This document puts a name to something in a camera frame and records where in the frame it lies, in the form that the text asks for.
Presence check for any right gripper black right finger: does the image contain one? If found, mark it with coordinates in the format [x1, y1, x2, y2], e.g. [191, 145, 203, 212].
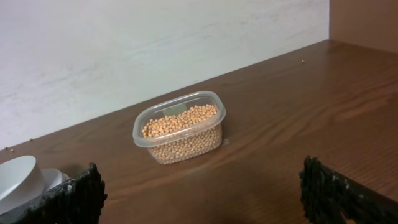
[299, 156, 397, 224]

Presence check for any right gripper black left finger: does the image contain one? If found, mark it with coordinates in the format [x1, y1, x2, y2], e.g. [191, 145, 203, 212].
[1, 163, 108, 224]

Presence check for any white digital kitchen scale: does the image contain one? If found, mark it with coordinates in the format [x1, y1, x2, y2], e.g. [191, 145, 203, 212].
[41, 169, 69, 191]

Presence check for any white bowl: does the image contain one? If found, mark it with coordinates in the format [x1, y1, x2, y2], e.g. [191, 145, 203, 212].
[1, 156, 45, 214]

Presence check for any clear plastic soybean container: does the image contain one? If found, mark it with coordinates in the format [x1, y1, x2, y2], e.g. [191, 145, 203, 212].
[132, 91, 226, 164]

